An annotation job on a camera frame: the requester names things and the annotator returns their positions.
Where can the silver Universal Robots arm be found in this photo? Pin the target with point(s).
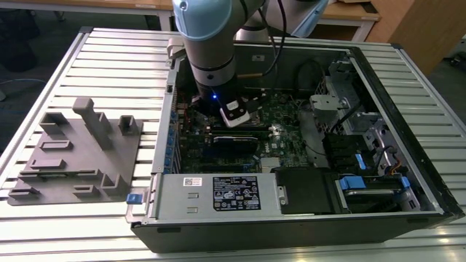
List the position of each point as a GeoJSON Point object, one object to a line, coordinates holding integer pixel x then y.
{"type": "Point", "coordinates": [207, 49]}

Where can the black RAM slot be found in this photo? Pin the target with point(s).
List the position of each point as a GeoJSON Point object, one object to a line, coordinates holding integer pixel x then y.
{"type": "Point", "coordinates": [240, 133]}
{"type": "Point", "coordinates": [259, 127]}

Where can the black graphics card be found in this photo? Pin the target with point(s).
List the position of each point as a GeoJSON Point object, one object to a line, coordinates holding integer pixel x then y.
{"type": "Point", "coordinates": [233, 147]}

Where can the grey case latch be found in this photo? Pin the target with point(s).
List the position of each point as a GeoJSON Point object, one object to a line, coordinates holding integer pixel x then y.
{"type": "Point", "coordinates": [172, 46]}

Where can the silver chipset heatsink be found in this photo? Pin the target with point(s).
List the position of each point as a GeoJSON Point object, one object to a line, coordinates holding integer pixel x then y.
{"type": "Point", "coordinates": [271, 161]}

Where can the green motherboard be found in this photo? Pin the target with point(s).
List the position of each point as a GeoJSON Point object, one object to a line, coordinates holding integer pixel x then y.
{"type": "Point", "coordinates": [287, 152]}

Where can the silver power supply unit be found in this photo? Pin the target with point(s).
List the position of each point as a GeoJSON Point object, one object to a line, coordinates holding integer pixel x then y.
{"type": "Point", "coordinates": [171, 202]}

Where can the silver drive cage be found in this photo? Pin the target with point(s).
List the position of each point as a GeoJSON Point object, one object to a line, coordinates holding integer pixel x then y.
{"type": "Point", "coordinates": [348, 90]}

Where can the grey parts rack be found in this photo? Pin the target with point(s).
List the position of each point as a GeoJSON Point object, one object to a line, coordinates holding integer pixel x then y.
{"type": "Point", "coordinates": [82, 158]}

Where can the blue case latch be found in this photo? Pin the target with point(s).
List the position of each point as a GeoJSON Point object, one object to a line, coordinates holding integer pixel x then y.
{"type": "Point", "coordinates": [133, 198]}

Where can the black drive bay cage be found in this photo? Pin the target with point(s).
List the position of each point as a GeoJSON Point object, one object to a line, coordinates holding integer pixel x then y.
{"type": "Point", "coordinates": [343, 150]}

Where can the blue plastic clip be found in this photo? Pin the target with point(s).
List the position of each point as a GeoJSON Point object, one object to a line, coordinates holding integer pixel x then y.
{"type": "Point", "coordinates": [403, 182]}
{"type": "Point", "coordinates": [359, 161]}

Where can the blue disk carrier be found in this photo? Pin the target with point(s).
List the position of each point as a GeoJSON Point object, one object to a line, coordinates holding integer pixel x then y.
{"type": "Point", "coordinates": [351, 183]}

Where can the wooden desk white legs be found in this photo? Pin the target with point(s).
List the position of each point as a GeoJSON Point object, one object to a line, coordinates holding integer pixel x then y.
{"type": "Point", "coordinates": [72, 2]}
{"type": "Point", "coordinates": [345, 13]}

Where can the black PC case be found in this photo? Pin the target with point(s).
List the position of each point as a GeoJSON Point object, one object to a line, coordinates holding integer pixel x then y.
{"type": "Point", "coordinates": [255, 240]}

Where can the black office chair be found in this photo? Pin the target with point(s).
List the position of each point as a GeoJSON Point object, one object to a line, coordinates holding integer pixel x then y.
{"type": "Point", "coordinates": [17, 41]}

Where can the wooden cabinet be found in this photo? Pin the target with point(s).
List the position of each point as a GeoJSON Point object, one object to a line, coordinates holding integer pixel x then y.
{"type": "Point", "coordinates": [418, 27]}

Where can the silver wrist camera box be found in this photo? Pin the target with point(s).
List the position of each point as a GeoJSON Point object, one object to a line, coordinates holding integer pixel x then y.
{"type": "Point", "coordinates": [235, 114]}

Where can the silver drive bracket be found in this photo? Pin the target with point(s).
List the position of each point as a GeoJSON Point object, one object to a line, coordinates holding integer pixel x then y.
{"type": "Point", "coordinates": [323, 105]}

